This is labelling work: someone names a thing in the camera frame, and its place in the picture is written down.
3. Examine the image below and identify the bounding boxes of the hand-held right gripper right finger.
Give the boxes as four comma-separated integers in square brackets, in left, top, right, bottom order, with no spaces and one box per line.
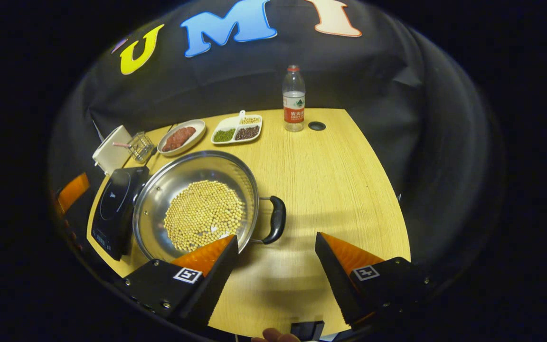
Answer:
[315,232,431,328]

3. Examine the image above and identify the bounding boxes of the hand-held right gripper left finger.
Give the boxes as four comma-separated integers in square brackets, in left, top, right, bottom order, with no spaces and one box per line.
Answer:
[114,235,240,328]

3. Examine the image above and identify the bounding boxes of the black induction cooktop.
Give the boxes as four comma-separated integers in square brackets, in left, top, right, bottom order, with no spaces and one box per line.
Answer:
[91,166,151,261]

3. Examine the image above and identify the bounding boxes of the steel pot with soybeans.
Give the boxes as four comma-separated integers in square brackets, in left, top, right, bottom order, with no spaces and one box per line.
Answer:
[132,150,287,263]

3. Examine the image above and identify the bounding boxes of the white toaster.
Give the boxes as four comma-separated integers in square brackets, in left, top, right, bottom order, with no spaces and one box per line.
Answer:
[92,125,132,176]

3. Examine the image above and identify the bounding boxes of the clear glass container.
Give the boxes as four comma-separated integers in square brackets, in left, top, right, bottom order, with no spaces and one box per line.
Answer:
[128,132,155,164]

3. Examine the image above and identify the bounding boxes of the white plate with meat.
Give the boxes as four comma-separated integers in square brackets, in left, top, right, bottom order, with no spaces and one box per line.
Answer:
[157,119,206,157]

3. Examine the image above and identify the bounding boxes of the white divided dish of beans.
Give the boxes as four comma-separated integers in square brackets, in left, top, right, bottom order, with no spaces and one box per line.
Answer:
[211,110,263,144]

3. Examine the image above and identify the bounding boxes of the clear water bottle red label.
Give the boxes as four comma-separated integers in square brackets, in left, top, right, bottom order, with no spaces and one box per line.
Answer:
[282,65,306,133]

